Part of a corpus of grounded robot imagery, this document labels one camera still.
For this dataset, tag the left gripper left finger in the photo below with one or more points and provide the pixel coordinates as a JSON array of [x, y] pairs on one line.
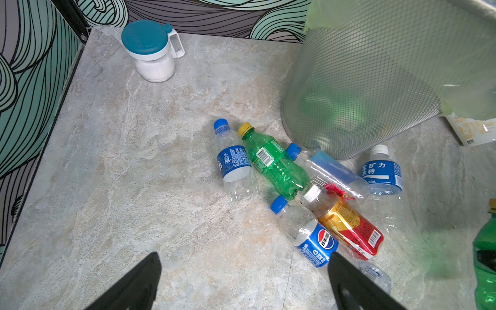
[[136, 290]]

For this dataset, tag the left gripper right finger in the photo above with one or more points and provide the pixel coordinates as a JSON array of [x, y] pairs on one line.
[[361, 286]]

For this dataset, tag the pepsi label clear bottle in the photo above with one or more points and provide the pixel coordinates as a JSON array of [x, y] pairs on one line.
[[309, 236]]

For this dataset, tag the green sprite bottle near bin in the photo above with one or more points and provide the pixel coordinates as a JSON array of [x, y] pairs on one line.
[[273, 162]]

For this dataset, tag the mesh bin with green liner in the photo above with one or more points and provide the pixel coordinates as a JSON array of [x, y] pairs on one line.
[[369, 70]]

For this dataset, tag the red yellow label bottle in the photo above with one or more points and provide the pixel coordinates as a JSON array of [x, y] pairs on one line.
[[338, 217]]

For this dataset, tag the clear bottle white cap blue label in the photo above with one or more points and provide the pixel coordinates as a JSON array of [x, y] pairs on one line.
[[383, 175]]

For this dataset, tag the clear bottle blue cap slanted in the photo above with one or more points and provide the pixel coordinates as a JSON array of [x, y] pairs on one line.
[[329, 174]]

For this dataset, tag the green sprite bottle front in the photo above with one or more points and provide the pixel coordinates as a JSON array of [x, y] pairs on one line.
[[484, 262]]

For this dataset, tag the clear bottle blue label upright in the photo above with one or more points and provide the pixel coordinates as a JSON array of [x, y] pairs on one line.
[[238, 175]]

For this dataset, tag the white yogurt cup blue lid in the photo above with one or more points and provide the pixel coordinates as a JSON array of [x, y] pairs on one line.
[[472, 132]]

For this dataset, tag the white jar with teal lid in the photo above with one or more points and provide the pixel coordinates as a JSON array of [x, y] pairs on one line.
[[153, 48]]

